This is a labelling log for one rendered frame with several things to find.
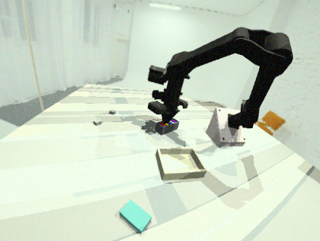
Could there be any small turquoise block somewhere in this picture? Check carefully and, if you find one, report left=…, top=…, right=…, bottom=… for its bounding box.
left=120, top=200, right=152, bottom=234

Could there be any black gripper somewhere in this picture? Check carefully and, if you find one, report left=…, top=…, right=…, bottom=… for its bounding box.
left=148, top=86, right=188, bottom=124

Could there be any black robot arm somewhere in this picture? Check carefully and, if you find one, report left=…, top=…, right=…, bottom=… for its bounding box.
left=148, top=27, right=293, bottom=129

